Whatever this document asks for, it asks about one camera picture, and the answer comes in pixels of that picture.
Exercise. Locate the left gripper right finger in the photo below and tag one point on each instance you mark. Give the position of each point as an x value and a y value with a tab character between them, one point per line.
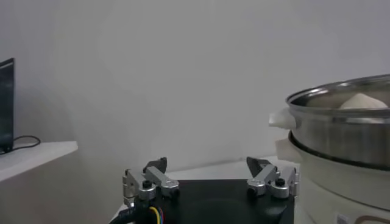
265	179

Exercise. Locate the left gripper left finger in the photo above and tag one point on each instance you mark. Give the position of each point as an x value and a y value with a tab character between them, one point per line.
164	182

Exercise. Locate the white steamed baozi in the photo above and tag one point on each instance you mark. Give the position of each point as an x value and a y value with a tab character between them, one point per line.
362	103

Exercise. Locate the stainless steel steamer basket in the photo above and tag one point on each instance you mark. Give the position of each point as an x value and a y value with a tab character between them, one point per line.
335	143

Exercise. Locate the cream electric cooker pot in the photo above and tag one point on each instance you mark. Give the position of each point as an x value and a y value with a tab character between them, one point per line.
329	194

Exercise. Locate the white side table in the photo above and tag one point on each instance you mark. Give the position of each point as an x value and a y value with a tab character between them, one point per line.
36	155

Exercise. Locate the black monitor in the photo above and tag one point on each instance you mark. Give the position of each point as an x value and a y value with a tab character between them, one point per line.
6	106

